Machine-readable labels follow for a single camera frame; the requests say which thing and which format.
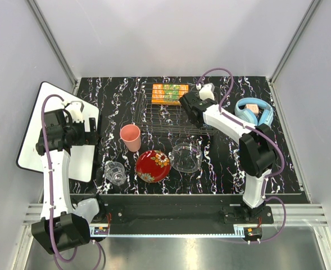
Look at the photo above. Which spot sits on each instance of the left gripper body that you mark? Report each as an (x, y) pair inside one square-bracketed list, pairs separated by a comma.
[(82, 137)]

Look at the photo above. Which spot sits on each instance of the pink plastic cup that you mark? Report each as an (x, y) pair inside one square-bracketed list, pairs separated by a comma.
[(130, 135)]

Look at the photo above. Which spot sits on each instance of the light blue headphones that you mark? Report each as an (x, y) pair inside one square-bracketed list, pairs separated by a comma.
[(265, 116)]

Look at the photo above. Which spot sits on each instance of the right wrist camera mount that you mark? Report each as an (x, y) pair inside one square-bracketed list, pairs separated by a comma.
[(206, 91)]

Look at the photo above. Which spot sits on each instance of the red floral plate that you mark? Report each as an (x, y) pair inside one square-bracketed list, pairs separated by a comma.
[(153, 166)]

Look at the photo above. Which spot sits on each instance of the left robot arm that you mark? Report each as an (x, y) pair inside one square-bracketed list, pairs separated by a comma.
[(62, 226)]

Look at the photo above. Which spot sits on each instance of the clear glass bowl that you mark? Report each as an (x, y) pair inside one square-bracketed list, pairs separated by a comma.
[(186, 157)]

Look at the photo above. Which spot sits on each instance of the pink cube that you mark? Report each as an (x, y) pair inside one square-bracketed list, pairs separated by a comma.
[(254, 108)]

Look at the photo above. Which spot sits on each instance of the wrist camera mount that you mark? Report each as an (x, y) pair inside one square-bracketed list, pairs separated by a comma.
[(206, 91), (75, 108)]

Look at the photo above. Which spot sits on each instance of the white board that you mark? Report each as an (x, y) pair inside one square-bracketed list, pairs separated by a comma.
[(49, 128)]

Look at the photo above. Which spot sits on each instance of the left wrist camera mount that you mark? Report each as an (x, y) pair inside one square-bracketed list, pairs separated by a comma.
[(75, 108)]

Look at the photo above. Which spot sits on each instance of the clear glass cup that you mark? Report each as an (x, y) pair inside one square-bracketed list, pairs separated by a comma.
[(115, 173)]

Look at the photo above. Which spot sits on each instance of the wire dish rack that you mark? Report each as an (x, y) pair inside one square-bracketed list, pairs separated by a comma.
[(165, 118)]

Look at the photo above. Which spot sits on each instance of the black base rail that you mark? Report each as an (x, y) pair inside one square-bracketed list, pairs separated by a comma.
[(177, 215)]

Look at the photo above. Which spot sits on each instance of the orange patterned box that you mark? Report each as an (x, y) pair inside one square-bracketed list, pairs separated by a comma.
[(168, 94)]

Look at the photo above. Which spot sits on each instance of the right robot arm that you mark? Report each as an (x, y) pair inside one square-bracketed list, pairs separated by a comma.
[(256, 154)]

